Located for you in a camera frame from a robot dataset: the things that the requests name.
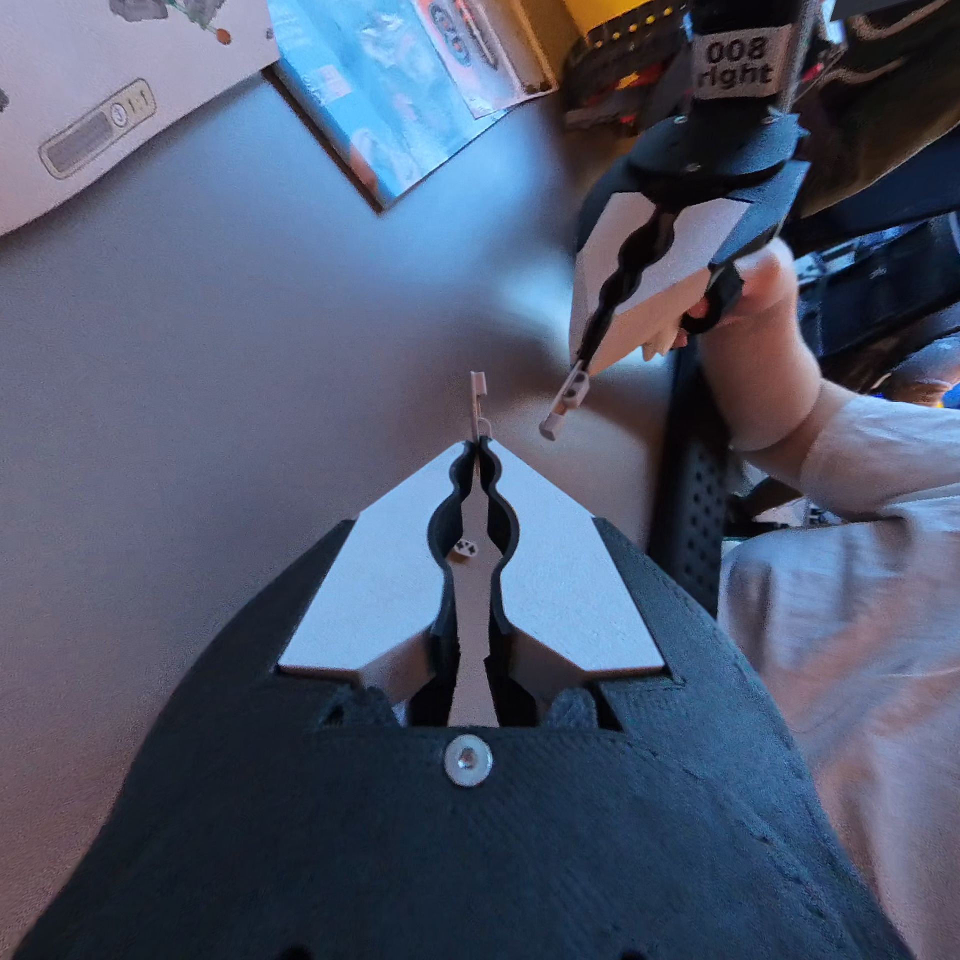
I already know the black fabric bag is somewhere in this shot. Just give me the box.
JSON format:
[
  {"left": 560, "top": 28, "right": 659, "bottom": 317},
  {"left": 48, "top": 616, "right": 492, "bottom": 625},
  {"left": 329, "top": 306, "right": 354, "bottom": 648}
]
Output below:
[{"left": 783, "top": 0, "right": 960, "bottom": 226}]

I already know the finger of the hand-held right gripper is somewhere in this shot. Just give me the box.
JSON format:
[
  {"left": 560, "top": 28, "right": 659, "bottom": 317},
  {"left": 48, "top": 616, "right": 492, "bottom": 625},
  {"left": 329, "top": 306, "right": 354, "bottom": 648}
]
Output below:
[
  {"left": 581, "top": 201, "right": 753, "bottom": 378},
  {"left": 568, "top": 191, "right": 680, "bottom": 365}
]

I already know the dark toy model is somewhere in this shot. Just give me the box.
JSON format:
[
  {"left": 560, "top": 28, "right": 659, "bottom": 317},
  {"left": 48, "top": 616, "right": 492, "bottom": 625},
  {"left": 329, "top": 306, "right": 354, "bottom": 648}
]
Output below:
[{"left": 561, "top": 0, "right": 696, "bottom": 138}]

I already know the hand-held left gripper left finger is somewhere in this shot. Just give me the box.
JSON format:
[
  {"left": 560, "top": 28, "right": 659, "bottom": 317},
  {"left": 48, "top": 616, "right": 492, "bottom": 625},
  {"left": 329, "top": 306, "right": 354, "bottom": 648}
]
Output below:
[{"left": 277, "top": 439, "right": 481, "bottom": 727}]

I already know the person's right hand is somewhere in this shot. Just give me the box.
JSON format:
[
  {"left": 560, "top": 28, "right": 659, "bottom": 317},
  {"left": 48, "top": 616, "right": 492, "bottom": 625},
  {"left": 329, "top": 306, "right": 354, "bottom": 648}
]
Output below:
[{"left": 642, "top": 240, "right": 825, "bottom": 452}]

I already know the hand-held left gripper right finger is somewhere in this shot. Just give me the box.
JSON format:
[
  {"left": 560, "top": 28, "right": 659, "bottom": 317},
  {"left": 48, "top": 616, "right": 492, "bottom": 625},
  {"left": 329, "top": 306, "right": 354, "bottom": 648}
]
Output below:
[{"left": 478, "top": 438, "right": 669, "bottom": 727}]

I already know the person's right forearm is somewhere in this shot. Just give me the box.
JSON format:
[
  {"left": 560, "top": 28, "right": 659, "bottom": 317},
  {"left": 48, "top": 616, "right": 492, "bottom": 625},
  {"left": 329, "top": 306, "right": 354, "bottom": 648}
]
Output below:
[{"left": 731, "top": 393, "right": 960, "bottom": 520}]

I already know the small grey holed building piece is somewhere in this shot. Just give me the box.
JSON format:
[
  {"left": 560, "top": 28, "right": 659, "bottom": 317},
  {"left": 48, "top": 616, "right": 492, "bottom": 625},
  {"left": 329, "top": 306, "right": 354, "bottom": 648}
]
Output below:
[{"left": 537, "top": 359, "right": 593, "bottom": 442}]

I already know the blue printed booklet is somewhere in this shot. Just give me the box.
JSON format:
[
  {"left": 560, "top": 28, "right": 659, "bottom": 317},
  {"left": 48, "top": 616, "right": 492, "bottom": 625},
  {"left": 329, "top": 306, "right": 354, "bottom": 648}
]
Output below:
[{"left": 265, "top": 0, "right": 561, "bottom": 216}]

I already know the white instruction sheet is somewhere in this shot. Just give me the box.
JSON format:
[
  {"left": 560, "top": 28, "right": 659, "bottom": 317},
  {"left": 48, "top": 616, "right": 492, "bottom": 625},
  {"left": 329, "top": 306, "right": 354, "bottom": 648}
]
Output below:
[{"left": 0, "top": 0, "right": 283, "bottom": 238}]

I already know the black perforated chair part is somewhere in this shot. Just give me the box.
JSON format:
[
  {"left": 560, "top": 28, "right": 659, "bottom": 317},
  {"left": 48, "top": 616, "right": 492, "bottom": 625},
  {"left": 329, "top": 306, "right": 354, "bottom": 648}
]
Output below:
[{"left": 648, "top": 337, "right": 744, "bottom": 621}]

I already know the grey desk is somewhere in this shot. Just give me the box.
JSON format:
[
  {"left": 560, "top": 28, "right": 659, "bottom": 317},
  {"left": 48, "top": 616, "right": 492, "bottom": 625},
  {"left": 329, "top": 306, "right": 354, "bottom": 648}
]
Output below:
[{"left": 0, "top": 71, "right": 676, "bottom": 957}]

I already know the person's pale shirt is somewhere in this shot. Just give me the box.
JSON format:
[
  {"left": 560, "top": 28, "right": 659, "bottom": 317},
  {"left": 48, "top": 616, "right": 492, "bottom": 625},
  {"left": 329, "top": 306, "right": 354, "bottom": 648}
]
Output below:
[{"left": 718, "top": 495, "right": 960, "bottom": 960}]

